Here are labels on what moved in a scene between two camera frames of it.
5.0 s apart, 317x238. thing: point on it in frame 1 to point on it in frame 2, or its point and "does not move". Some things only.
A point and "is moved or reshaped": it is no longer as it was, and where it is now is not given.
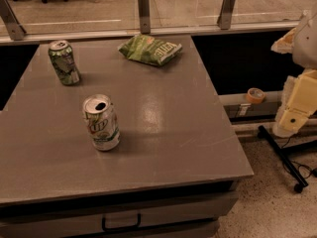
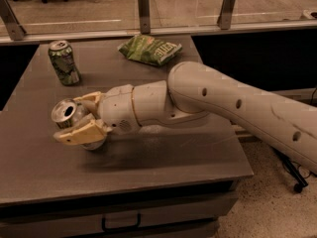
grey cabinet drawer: x=182 y=215 does not move
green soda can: x=62 y=58 does not move
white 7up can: x=102 y=122 is moved or reshaped
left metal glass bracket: x=10 y=21 does not move
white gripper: x=306 y=45 to x=116 y=109
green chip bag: x=149 y=50 does not move
